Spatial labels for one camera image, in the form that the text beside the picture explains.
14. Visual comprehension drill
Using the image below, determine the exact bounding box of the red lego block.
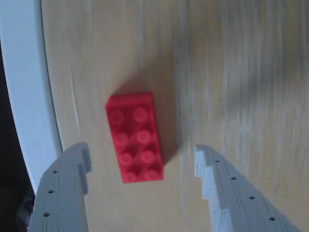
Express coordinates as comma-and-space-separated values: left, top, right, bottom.
105, 91, 165, 184

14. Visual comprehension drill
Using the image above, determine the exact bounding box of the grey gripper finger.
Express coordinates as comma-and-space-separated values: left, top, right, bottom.
194, 144, 302, 232
28, 142, 92, 232

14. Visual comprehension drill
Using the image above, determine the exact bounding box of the white table rim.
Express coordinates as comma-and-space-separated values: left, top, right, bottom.
0, 0, 64, 194

